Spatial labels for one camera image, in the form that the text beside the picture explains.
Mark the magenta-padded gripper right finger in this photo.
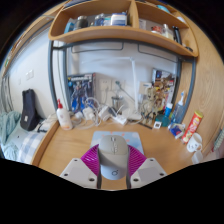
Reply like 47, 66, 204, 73
126, 144, 168, 190

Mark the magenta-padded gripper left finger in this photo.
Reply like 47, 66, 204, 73
59, 143, 103, 190

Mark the grey computer mouse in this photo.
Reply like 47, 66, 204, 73
97, 134, 130, 181

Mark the pastel printed mouse pad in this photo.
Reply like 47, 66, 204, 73
89, 130, 145, 156

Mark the blue snack packet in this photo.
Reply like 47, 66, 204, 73
168, 122, 187, 139

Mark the teal bowl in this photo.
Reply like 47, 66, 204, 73
154, 114, 171, 128

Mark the white mug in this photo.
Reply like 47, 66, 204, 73
186, 132, 203, 153

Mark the white red-capped pump bottle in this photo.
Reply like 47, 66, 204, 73
55, 98, 74, 131

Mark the small white charger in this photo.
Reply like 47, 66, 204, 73
82, 106, 95, 121

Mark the red snack can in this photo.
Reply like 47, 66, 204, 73
181, 110, 204, 144

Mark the white power adapter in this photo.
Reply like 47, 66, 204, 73
98, 104, 111, 122

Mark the blue white-capped bottle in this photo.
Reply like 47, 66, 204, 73
163, 102, 174, 118

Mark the blue spray bottle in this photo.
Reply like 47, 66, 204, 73
173, 91, 186, 124

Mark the beige robot figure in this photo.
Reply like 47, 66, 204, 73
141, 85, 168, 119

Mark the black bag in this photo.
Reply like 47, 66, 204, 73
19, 88, 40, 132

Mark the dark blue model kit box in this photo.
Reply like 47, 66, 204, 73
67, 72, 97, 114

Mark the teal blanket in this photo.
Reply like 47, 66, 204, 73
0, 110, 22, 159

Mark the white desk lamp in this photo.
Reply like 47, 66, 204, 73
83, 56, 144, 122

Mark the colourful printed box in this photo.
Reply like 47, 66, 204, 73
151, 68, 177, 106

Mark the wooden shelf unit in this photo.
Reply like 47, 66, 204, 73
48, 0, 200, 58

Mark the white cable tangle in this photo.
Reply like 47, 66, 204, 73
71, 96, 116, 130

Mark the white wall socket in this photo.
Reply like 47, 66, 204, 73
99, 78, 113, 92

